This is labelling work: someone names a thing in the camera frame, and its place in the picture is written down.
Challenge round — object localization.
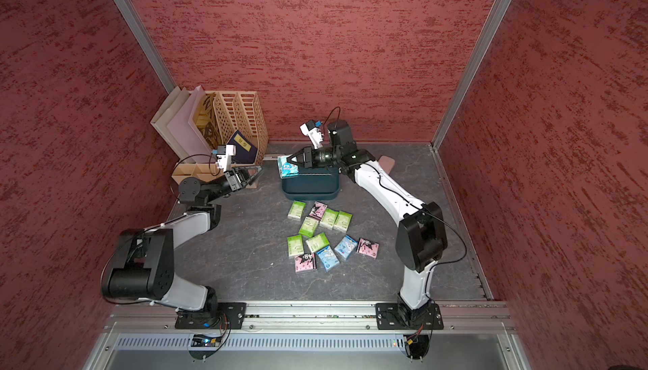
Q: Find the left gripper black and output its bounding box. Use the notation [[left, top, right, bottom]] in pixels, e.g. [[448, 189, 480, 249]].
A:
[[205, 163, 266, 203]]

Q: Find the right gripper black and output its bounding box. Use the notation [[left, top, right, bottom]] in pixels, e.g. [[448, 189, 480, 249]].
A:
[[290, 144, 343, 167]]

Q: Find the blue tissue pack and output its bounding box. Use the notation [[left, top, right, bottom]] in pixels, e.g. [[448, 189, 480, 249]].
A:
[[277, 156, 299, 179], [317, 246, 340, 272], [334, 235, 358, 260]]

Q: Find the teal storage box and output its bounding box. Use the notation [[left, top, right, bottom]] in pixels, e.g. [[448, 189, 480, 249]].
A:
[[281, 167, 341, 201]]

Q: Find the green tissue pack top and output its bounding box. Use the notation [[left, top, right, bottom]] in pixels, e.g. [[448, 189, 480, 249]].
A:
[[287, 201, 306, 220]]

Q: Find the green tissue pack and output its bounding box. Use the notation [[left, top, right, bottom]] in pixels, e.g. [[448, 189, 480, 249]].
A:
[[320, 208, 339, 229], [298, 216, 320, 238], [305, 233, 330, 253], [287, 201, 306, 220], [333, 211, 353, 233], [287, 235, 305, 258]]

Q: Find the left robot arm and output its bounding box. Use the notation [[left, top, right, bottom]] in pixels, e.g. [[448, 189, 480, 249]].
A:
[[101, 166, 263, 331]]

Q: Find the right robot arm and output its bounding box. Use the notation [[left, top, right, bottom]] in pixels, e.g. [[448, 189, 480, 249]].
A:
[[287, 120, 448, 328]]

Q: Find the navy blue book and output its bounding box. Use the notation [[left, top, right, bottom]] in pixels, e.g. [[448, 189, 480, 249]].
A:
[[227, 130, 258, 165]]

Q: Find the pink tissue pack top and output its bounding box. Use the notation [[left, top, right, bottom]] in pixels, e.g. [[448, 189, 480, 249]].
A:
[[309, 201, 327, 221]]

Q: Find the pink tissue pack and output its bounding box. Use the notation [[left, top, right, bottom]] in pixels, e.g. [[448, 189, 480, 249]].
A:
[[356, 238, 380, 260], [309, 201, 327, 221], [294, 253, 317, 273]]

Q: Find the beige file organizer rack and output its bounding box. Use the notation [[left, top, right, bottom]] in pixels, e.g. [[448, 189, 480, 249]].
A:
[[166, 86, 268, 182]]

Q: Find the pink folder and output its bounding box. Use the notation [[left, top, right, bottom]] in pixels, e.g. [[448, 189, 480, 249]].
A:
[[166, 86, 212, 163]]

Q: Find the gold patterned book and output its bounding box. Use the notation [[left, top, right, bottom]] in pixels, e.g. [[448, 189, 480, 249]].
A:
[[193, 93, 223, 150]]

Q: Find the pink case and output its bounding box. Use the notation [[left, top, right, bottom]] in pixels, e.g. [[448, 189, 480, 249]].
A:
[[378, 156, 396, 174]]

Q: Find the beige folder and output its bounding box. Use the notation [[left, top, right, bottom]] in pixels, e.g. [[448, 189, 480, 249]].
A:
[[150, 85, 196, 164]]

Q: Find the pink tissue pack bottom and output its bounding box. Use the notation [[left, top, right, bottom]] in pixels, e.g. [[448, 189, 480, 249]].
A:
[[294, 253, 317, 273]]

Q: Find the blue tissue pack bottom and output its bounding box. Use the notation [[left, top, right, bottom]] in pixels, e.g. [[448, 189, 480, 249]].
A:
[[317, 246, 340, 272]]

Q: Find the pink tissue pack right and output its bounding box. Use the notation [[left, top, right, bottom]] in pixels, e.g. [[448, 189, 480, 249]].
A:
[[356, 238, 380, 260]]

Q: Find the left circuit board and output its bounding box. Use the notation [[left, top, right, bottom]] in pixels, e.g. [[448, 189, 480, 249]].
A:
[[190, 334, 224, 349]]

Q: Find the left corner aluminium profile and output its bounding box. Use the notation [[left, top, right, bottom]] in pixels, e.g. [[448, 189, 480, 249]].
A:
[[113, 0, 176, 93]]

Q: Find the corner aluminium profile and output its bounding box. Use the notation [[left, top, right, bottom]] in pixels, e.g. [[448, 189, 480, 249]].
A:
[[113, 0, 176, 93], [431, 0, 512, 153]]

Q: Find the right corner aluminium profile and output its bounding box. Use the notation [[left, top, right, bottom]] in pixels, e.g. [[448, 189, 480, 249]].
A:
[[431, 0, 512, 153]]

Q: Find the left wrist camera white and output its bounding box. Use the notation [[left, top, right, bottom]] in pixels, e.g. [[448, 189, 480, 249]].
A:
[[212, 144, 236, 172]]

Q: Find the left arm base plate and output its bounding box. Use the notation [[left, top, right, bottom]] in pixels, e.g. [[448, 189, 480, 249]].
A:
[[175, 302, 246, 331]]

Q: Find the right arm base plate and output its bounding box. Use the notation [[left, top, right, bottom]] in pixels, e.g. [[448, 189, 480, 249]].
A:
[[376, 302, 444, 331]]

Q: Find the aluminium front rail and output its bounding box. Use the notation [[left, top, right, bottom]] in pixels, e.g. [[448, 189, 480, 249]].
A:
[[102, 301, 518, 335]]

